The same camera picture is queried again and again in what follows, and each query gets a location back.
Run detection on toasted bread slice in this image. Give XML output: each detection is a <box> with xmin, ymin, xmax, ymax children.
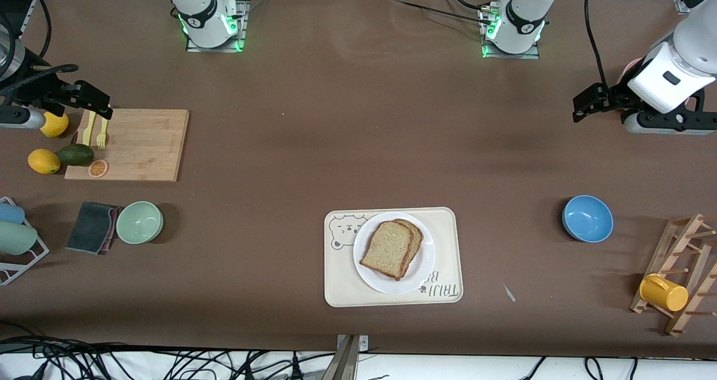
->
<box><xmin>392</xmin><ymin>219</ymin><xmax>424</xmax><ymax>277</ymax></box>
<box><xmin>360</xmin><ymin>221</ymin><xmax>415</xmax><ymax>281</ymax></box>

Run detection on white round plate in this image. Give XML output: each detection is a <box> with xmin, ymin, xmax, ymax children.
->
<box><xmin>353</xmin><ymin>211</ymin><xmax>436</xmax><ymax>295</ymax></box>

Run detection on yellow lemon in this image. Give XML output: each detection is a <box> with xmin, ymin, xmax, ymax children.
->
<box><xmin>40</xmin><ymin>111</ymin><xmax>69</xmax><ymax>138</ymax></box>
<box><xmin>27</xmin><ymin>149</ymin><xmax>61</xmax><ymax>175</ymax></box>

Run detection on pink bowl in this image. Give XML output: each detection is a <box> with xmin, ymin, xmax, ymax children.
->
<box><xmin>618</xmin><ymin>58</ymin><xmax>646</xmax><ymax>85</ymax></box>

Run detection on yellow plastic knife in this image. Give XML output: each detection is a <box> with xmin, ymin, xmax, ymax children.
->
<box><xmin>82</xmin><ymin>110</ymin><xmax>97</xmax><ymax>147</ymax></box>

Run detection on dark green avocado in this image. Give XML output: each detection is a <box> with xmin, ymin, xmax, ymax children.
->
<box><xmin>56</xmin><ymin>143</ymin><xmax>95</xmax><ymax>167</ymax></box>

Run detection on wooden cutting board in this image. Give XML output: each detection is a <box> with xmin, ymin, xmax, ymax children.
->
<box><xmin>64</xmin><ymin>109</ymin><xmax>190</xmax><ymax>182</ymax></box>

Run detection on light blue cup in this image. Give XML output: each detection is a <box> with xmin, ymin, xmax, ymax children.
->
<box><xmin>0</xmin><ymin>202</ymin><xmax>26</xmax><ymax>225</ymax></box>

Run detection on blue bowl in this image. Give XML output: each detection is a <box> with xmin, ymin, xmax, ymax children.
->
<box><xmin>562</xmin><ymin>195</ymin><xmax>614</xmax><ymax>243</ymax></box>

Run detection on folded dark grey cloth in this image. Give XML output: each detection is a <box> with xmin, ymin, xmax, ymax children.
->
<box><xmin>66</xmin><ymin>202</ymin><xmax>121</xmax><ymax>255</ymax></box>

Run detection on mint green bowl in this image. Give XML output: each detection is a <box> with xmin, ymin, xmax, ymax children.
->
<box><xmin>116</xmin><ymin>201</ymin><xmax>164</xmax><ymax>244</ymax></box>

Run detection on pale green cup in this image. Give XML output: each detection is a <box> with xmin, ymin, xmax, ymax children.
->
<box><xmin>0</xmin><ymin>221</ymin><xmax>38</xmax><ymax>256</ymax></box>

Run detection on wooden peg cup rack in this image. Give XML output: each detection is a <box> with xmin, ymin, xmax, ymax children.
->
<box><xmin>629</xmin><ymin>213</ymin><xmax>717</xmax><ymax>337</ymax></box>

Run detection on yellow plastic cup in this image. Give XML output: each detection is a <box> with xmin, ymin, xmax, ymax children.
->
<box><xmin>639</xmin><ymin>274</ymin><xmax>689</xmax><ymax>312</ymax></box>

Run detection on cream bear print tray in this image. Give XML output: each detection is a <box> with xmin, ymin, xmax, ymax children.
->
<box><xmin>324</xmin><ymin>207</ymin><xmax>464</xmax><ymax>308</ymax></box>

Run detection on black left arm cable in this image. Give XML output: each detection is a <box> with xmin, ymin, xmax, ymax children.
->
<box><xmin>584</xmin><ymin>0</ymin><xmax>610</xmax><ymax>88</ymax></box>

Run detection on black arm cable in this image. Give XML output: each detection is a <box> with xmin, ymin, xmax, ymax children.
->
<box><xmin>584</xmin><ymin>0</ymin><xmax>610</xmax><ymax>88</ymax></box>
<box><xmin>0</xmin><ymin>0</ymin><xmax>79</xmax><ymax>98</ymax></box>

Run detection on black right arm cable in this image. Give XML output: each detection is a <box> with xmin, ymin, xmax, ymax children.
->
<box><xmin>0</xmin><ymin>0</ymin><xmax>79</xmax><ymax>98</ymax></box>

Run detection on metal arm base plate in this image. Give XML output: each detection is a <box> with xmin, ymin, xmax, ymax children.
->
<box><xmin>186</xmin><ymin>0</ymin><xmax>248</xmax><ymax>53</ymax></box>
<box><xmin>479</xmin><ymin>4</ymin><xmax>542</xmax><ymax>60</ymax></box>

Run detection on white wire cup rack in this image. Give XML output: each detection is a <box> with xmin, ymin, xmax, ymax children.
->
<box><xmin>0</xmin><ymin>196</ymin><xmax>50</xmax><ymax>286</ymax></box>

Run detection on black cable on table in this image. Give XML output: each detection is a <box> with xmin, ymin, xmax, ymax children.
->
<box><xmin>387</xmin><ymin>0</ymin><xmax>491</xmax><ymax>25</ymax></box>

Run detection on tangled black floor cables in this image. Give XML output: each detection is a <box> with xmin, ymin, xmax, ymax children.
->
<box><xmin>0</xmin><ymin>321</ymin><xmax>337</xmax><ymax>380</ymax></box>

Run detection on grey metal mounting post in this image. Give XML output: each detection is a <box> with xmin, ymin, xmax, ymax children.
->
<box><xmin>330</xmin><ymin>334</ymin><xmax>370</xmax><ymax>380</ymax></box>

